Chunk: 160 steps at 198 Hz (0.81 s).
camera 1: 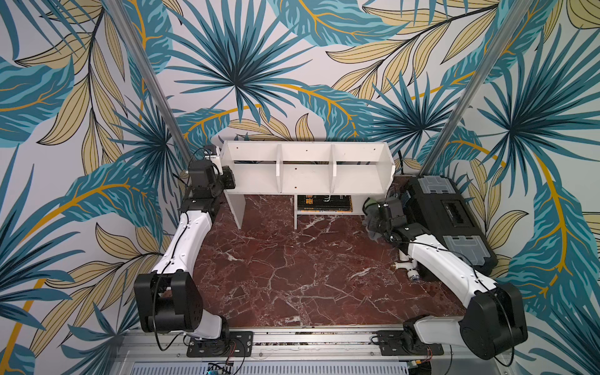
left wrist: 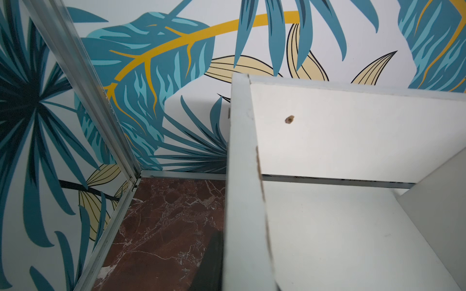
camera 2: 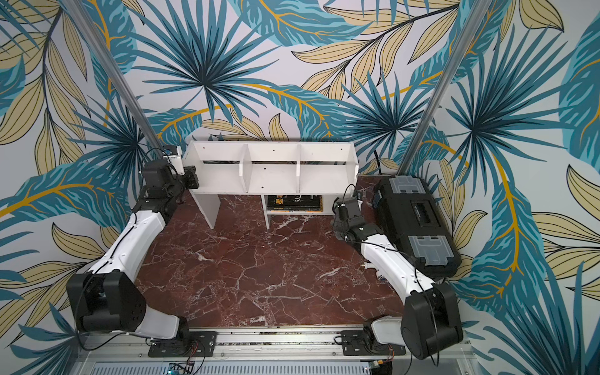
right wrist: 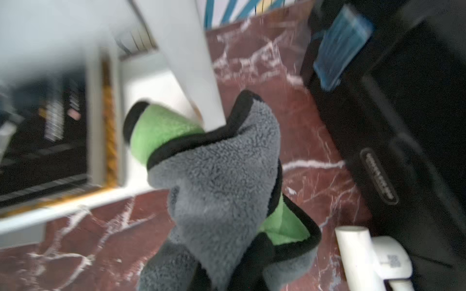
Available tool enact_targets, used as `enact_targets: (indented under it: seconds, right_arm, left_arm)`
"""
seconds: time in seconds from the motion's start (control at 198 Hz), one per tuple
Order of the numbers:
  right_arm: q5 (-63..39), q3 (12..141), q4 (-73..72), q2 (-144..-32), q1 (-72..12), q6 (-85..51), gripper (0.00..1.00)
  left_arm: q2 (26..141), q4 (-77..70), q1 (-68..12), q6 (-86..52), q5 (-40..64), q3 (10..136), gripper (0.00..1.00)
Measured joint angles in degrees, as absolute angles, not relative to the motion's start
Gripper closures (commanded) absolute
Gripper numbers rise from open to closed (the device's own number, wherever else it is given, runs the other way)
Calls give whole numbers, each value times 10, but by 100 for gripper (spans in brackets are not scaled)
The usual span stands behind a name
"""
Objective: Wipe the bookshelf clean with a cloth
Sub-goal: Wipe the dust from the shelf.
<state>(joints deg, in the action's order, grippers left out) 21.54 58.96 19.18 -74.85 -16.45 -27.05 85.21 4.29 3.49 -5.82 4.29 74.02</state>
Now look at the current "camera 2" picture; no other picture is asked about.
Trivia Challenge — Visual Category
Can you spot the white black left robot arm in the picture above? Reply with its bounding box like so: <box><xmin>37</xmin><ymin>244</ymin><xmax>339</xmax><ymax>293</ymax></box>
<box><xmin>67</xmin><ymin>156</ymin><xmax>198</xmax><ymax>345</ymax></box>

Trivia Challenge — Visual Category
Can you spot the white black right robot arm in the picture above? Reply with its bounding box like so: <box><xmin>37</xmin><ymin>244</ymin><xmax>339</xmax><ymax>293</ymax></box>
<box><xmin>333</xmin><ymin>213</ymin><xmax>464</xmax><ymax>359</ymax></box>

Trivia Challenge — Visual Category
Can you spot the white wooden bookshelf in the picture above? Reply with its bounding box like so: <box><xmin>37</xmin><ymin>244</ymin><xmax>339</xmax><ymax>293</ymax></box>
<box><xmin>183</xmin><ymin>141</ymin><xmax>359</xmax><ymax>228</ymax></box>

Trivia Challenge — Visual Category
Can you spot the black plastic toolbox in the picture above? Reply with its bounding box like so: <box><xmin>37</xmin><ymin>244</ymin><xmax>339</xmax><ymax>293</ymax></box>
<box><xmin>372</xmin><ymin>176</ymin><xmax>461</xmax><ymax>280</ymax></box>

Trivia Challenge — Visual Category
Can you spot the black yellow tool tray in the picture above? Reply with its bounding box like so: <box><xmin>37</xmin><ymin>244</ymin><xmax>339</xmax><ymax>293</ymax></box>
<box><xmin>267</xmin><ymin>195</ymin><xmax>323</xmax><ymax>213</ymax></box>

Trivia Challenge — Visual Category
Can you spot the left aluminium frame post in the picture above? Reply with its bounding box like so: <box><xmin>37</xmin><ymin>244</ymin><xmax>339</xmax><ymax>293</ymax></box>
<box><xmin>62</xmin><ymin>0</ymin><xmax>162</xmax><ymax>148</ymax></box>

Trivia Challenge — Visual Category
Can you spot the aluminium frame post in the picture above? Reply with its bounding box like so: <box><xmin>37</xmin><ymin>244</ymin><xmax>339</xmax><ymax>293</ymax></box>
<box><xmin>62</xmin><ymin>0</ymin><xmax>162</xmax><ymax>148</ymax></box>
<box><xmin>396</xmin><ymin>0</ymin><xmax>492</xmax><ymax>175</ymax></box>

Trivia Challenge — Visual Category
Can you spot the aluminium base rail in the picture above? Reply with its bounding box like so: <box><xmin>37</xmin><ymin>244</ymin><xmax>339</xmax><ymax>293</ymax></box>
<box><xmin>70</xmin><ymin>325</ymin><xmax>483</xmax><ymax>374</ymax></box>

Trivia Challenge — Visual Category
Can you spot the right aluminium frame post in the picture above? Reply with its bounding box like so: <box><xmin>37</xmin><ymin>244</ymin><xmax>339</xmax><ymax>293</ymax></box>
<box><xmin>396</xmin><ymin>0</ymin><xmax>492</xmax><ymax>175</ymax></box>

